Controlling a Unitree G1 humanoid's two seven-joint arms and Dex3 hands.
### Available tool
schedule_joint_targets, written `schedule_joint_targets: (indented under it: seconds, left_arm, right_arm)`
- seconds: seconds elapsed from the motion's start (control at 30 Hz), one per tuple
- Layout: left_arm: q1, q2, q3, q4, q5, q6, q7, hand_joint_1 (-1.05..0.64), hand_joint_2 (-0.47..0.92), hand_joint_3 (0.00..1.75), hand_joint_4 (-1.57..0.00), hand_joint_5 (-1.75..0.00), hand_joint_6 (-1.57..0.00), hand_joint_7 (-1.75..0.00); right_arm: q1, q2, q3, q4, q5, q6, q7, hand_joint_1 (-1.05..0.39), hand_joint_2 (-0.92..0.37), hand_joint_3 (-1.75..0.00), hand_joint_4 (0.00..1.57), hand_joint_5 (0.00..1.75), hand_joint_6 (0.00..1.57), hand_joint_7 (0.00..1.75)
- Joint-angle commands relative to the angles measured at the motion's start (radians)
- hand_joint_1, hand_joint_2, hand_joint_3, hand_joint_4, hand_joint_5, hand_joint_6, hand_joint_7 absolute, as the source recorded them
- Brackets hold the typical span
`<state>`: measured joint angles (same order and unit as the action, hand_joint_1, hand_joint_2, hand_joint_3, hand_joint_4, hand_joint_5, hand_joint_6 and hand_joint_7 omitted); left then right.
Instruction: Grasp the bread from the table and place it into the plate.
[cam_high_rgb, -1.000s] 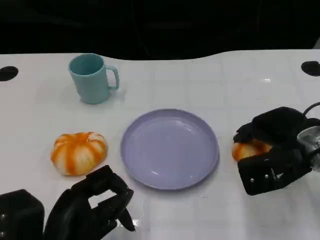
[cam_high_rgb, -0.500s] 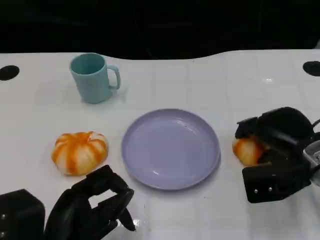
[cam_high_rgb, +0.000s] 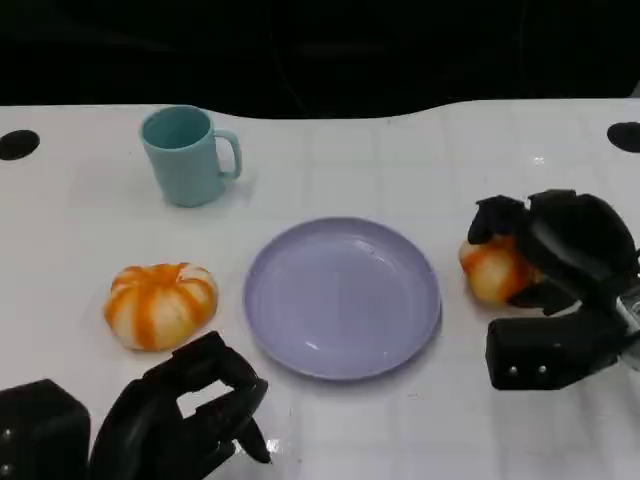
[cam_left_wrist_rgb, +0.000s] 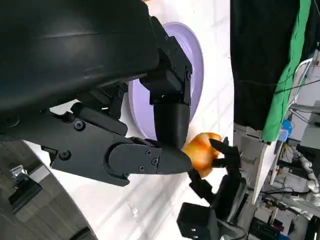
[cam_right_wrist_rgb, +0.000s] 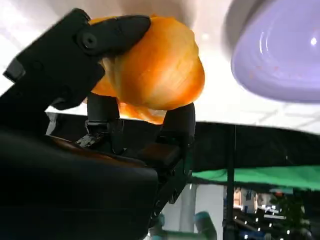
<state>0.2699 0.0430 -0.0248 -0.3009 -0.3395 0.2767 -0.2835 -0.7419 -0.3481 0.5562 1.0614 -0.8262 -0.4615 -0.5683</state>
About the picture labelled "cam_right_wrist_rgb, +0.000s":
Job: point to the green plant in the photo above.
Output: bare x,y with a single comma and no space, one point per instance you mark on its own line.
287,207

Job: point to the black stand pole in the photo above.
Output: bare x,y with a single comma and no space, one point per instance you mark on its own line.
230,200

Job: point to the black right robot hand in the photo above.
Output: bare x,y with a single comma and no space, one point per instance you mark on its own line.
62,187

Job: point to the green cloth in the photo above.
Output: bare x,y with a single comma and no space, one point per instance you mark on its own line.
262,177

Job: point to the lilac plate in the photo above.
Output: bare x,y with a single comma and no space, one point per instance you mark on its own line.
280,50

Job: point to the orange white toy bread roll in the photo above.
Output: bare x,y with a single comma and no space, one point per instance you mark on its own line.
162,67

